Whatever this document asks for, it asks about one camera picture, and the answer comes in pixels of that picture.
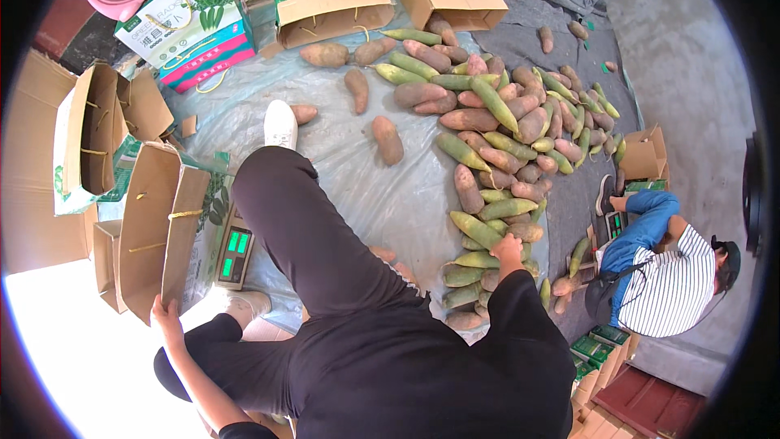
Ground clear plastic sheet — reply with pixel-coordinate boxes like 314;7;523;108
161;24;549;342

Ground person's right hand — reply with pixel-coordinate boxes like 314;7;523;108
489;233;526;269

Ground grey blanket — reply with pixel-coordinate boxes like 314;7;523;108
475;0;647;342

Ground pink and teal carton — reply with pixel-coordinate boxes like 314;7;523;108
158;21;257;94

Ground small brown cardboard box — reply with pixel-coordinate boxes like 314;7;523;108
93;219;129;315

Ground heap of green and brown roots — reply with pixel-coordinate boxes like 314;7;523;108
372;12;628;330

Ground open carton with yellow straps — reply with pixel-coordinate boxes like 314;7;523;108
272;0;396;50
52;63;174;217

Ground person's legs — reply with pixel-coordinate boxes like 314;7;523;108
152;99;427;418

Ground person's left hand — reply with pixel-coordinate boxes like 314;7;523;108
149;294;185;348

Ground brown carton green print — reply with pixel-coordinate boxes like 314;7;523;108
117;141;232;325

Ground digital scale with green display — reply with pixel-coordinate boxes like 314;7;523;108
605;210;628;240
213;207;257;291

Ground green and white carton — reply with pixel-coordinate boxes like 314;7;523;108
114;0;256;71

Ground stack of green cartons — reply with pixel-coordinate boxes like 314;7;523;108
570;324;641;439

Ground person's body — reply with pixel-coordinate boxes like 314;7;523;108
219;268;576;439

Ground red wooden board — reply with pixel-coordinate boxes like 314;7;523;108
591;365;708;439

